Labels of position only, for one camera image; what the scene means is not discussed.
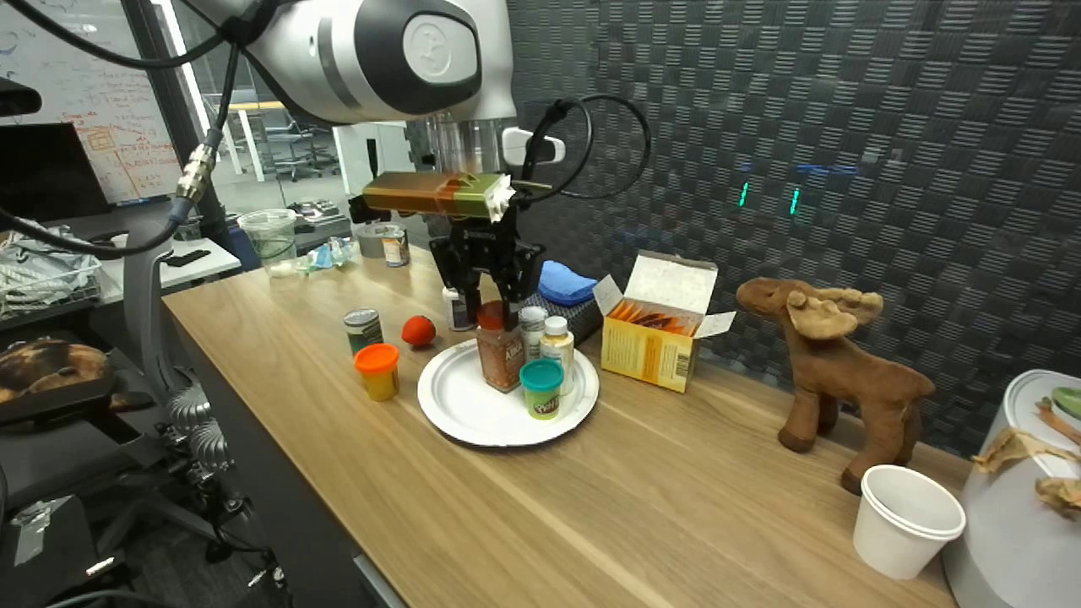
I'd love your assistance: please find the blue sponge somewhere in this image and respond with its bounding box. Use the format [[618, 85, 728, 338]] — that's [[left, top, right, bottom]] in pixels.
[[532, 256, 600, 309]]

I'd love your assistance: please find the orange ball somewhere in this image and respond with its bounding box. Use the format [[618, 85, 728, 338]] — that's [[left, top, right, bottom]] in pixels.
[[398, 314, 439, 350]]

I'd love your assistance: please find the brown patterned cushion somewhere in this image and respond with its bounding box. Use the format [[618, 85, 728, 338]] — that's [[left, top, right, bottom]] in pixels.
[[0, 333, 116, 408]]

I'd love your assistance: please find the white paper cup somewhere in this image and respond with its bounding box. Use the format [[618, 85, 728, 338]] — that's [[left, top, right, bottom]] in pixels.
[[847, 459, 970, 584]]

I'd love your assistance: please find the clear plastic tub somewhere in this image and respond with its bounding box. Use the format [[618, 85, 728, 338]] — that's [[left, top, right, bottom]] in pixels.
[[235, 206, 301, 268]]

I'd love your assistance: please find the grey crumpled cloth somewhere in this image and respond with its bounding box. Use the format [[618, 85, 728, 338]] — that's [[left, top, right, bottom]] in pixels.
[[0, 224, 105, 325]]

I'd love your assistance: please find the white plastic bucket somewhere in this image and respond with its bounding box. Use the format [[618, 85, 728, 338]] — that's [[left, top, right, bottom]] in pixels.
[[941, 363, 1081, 608]]

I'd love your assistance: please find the orange-lidded yellow dough tub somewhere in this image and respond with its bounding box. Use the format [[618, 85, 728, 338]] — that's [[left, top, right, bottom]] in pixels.
[[353, 342, 404, 406]]

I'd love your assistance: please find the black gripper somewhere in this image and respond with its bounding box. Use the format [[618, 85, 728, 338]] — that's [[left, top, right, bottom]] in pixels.
[[431, 218, 545, 329]]

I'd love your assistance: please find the white-capped blue-label bottle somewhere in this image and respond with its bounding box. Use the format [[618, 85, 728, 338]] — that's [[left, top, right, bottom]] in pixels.
[[517, 302, 552, 363]]

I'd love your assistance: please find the brown plush moose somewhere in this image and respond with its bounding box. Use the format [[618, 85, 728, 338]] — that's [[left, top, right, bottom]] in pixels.
[[733, 273, 939, 495]]

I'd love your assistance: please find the dark grey block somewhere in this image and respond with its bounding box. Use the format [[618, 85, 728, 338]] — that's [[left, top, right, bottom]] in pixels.
[[561, 296, 608, 349]]

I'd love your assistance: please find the teal-lidded yellow dough tub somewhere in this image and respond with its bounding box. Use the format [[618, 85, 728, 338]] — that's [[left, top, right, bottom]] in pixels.
[[517, 354, 566, 423]]

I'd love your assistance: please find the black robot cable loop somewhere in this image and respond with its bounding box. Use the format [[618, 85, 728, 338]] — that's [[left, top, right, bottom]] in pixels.
[[517, 92, 655, 214]]

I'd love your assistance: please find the white-label tin can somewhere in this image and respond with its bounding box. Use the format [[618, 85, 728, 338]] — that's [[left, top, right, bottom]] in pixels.
[[375, 218, 416, 271]]

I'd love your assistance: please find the open yellow cardboard box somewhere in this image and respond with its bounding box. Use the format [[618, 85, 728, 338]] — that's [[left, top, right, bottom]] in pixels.
[[591, 250, 741, 398]]

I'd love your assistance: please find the white paper plate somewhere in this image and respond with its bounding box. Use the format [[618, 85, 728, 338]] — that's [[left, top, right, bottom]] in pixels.
[[413, 333, 606, 452]]

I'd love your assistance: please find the orange-capped brown spice bottle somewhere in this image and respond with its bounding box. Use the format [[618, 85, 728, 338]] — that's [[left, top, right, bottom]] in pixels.
[[472, 300, 532, 394]]

